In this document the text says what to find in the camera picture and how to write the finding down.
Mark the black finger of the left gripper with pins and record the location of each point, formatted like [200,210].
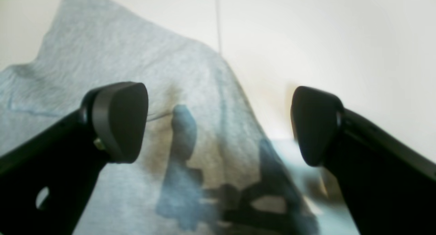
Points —
[389,188]

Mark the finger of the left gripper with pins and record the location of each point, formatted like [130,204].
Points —
[46,182]

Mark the grey T-shirt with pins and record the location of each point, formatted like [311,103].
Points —
[206,167]

